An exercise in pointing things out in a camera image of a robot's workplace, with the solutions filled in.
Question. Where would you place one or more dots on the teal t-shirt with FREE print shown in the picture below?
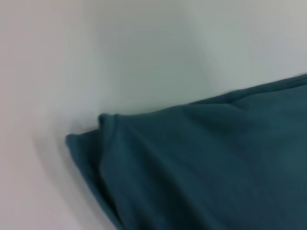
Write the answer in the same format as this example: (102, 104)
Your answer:
(204, 163)

